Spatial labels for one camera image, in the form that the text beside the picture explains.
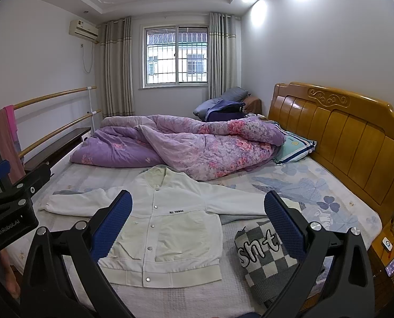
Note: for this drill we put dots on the white alarm clock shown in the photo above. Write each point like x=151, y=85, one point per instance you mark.
x=387, y=245

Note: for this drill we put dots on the wooden headboard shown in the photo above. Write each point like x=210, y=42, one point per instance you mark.
x=354, y=136

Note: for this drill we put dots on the white air conditioner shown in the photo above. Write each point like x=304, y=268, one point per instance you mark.
x=83, y=30

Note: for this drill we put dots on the wooden double rail rack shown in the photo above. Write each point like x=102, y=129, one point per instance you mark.
x=44, y=117

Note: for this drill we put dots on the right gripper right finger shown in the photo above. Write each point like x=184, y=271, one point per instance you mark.
x=348, y=290

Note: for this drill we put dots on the smartphone on nightstand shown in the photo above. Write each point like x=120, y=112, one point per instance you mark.
x=390, y=268

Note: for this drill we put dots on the pink towel on rail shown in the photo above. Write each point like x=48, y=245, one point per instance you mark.
x=9, y=143

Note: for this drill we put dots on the blue striped pillow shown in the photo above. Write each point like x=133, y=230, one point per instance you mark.
x=294, y=149

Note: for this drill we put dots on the purple floral quilt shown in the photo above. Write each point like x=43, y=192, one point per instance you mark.
x=202, y=150

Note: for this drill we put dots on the grey curtain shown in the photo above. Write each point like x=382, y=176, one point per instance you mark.
x=222, y=73
x=116, y=68

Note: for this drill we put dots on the left grey curtain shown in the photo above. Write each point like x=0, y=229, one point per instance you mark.
x=116, y=68

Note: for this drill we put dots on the wooden nightstand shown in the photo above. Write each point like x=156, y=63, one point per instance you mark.
x=381, y=256

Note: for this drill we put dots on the window with bars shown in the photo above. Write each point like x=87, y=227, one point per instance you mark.
x=175, y=55

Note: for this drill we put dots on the brown chair by window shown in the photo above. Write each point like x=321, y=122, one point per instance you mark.
x=253, y=105

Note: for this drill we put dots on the white button jacket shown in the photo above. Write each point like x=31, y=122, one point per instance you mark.
x=173, y=237

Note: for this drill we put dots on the dark blue pillow pile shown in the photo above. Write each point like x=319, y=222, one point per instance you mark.
x=226, y=107

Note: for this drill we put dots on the right grey curtain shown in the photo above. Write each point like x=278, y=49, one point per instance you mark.
x=222, y=73

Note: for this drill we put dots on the checkered grey white sweater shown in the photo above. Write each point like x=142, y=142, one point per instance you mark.
x=265, y=260

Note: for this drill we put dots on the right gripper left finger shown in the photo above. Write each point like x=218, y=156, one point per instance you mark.
x=47, y=290

